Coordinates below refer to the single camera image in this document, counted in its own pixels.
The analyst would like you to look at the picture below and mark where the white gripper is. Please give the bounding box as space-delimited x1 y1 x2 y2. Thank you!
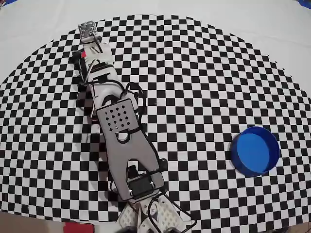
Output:
72 36 119 85

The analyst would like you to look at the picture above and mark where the red flat box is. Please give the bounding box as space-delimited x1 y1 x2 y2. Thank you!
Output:
63 222 95 233

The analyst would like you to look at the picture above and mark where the blue round box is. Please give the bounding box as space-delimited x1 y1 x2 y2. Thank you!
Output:
230 125 281 177

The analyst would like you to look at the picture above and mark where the white checkerboard print mat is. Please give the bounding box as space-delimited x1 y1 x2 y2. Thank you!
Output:
0 0 311 230

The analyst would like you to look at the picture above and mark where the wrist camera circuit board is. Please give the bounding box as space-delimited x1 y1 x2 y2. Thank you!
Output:
77 20 98 40

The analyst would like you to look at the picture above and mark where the black cable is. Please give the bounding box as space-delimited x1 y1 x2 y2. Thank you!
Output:
165 193 197 231

